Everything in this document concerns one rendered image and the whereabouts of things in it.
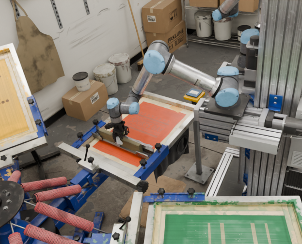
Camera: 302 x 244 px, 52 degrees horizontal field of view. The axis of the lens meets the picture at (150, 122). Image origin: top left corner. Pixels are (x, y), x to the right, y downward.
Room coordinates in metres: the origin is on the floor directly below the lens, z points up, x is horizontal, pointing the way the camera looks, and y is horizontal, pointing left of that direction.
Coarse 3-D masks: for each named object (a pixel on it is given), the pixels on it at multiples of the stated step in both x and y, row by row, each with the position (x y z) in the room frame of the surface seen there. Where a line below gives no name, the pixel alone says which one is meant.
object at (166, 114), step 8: (160, 112) 1.93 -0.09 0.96; (168, 112) 1.91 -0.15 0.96; (176, 112) 1.89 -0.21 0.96; (176, 120) 1.80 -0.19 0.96; (168, 128) 1.72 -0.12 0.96; (136, 136) 1.70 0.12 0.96; (144, 136) 1.68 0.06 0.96; (160, 136) 1.65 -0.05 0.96; (152, 144) 1.58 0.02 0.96; (120, 152) 1.56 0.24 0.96; (128, 152) 1.54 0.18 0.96; (128, 160) 1.47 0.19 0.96; (136, 160) 1.46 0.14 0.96
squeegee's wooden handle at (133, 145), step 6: (102, 132) 1.69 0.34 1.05; (108, 132) 1.67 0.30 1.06; (108, 138) 1.66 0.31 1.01; (120, 138) 1.58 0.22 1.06; (126, 138) 1.57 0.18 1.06; (120, 144) 1.58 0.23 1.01; (126, 144) 1.55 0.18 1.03; (132, 144) 1.51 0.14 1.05; (138, 144) 1.49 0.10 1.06; (132, 150) 1.51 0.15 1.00; (138, 150) 1.48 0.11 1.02
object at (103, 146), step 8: (144, 104) 2.07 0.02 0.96; (152, 104) 2.06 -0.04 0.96; (152, 112) 1.95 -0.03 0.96; (128, 120) 1.90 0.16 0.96; (128, 128) 1.80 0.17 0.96; (128, 136) 1.71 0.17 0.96; (96, 144) 1.69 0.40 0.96; (104, 144) 1.67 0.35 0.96; (104, 152) 1.59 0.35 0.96; (112, 152) 1.57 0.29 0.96
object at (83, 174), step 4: (80, 172) 1.35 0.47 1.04; (84, 172) 1.35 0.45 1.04; (88, 172) 1.34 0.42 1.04; (96, 172) 1.37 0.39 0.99; (76, 176) 1.33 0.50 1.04; (80, 176) 1.32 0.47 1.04; (84, 176) 1.31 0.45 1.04; (92, 176) 1.35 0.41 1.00; (72, 180) 1.30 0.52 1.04; (76, 180) 1.29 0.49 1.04; (80, 180) 1.29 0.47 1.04; (84, 180) 1.30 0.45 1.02; (76, 184) 1.26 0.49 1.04; (80, 184) 1.28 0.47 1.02
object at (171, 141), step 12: (144, 96) 2.18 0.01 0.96; (156, 96) 2.10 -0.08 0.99; (192, 108) 1.87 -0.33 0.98; (108, 120) 1.90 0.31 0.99; (192, 120) 1.74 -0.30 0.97; (96, 132) 1.78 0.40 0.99; (180, 132) 1.62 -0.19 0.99; (84, 144) 1.69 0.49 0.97; (168, 144) 1.52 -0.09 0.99; (96, 156) 1.52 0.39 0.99; (120, 168) 1.38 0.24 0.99
